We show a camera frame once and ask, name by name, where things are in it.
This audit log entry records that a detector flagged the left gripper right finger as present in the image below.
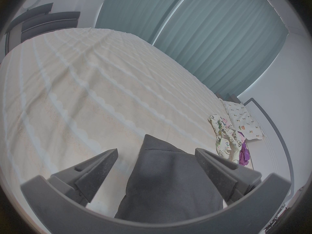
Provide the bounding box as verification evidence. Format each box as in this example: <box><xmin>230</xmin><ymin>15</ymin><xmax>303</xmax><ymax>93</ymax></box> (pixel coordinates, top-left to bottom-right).
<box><xmin>195</xmin><ymin>148</ymin><xmax>263</xmax><ymax>203</ymax></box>

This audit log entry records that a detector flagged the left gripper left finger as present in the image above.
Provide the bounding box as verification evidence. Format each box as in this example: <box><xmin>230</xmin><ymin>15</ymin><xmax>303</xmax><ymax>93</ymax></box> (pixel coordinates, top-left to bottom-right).
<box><xmin>50</xmin><ymin>148</ymin><xmax>119</xmax><ymax>206</ymax></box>

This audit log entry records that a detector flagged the purple garment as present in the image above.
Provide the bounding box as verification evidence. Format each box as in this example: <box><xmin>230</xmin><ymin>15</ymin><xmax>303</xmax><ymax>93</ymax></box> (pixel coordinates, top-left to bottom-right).
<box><xmin>238</xmin><ymin>143</ymin><xmax>252</xmax><ymax>166</ymax></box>

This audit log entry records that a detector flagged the white printed pyjama garment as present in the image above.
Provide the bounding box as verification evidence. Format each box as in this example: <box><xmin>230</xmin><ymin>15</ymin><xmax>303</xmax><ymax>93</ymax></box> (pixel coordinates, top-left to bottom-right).
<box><xmin>208</xmin><ymin>115</ymin><xmax>241</xmax><ymax>164</ymax></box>

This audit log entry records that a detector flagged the black garment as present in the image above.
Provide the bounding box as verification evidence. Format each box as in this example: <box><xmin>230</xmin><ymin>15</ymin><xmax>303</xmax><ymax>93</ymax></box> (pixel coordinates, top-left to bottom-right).
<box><xmin>115</xmin><ymin>134</ymin><xmax>225</xmax><ymax>220</ymax></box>

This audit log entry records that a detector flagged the white printed pillow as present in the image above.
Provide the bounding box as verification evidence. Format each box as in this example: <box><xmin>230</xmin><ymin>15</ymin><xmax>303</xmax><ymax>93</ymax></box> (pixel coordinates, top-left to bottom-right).
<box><xmin>222</xmin><ymin>101</ymin><xmax>265</xmax><ymax>141</ymax></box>

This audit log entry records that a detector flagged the grey bedside table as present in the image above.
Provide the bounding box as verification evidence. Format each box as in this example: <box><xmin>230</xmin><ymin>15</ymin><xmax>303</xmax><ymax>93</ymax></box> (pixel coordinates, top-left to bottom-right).
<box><xmin>216</xmin><ymin>93</ymin><xmax>242</xmax><ymax>105</ymax></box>

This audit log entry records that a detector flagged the bed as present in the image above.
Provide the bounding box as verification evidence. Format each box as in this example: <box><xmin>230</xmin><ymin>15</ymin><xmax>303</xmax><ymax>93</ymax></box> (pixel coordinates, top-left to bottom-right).
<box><xmin>0</xmin><ymin>27</ymin><xmax>294</xmax><ymax>219</ymax></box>

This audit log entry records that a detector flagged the blue-green curtain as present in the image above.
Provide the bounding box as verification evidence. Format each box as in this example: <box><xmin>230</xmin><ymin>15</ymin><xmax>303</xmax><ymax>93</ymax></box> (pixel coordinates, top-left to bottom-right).
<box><xmin>154</xmin><ymin>0</ymin><xmax>289</xmax><ymax>100</ymax></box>
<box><xmin>95</xmin><ymin>0</ymin><xmax>196</xmax><ymax>46</ymax></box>

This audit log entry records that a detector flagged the black chest of drawers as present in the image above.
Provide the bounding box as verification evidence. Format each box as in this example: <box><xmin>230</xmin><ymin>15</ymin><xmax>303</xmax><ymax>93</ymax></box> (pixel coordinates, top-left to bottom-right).
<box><xmin>5</xmin><ymin>3</ymin><xmax>81</xmax><ymax>56</ymax></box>

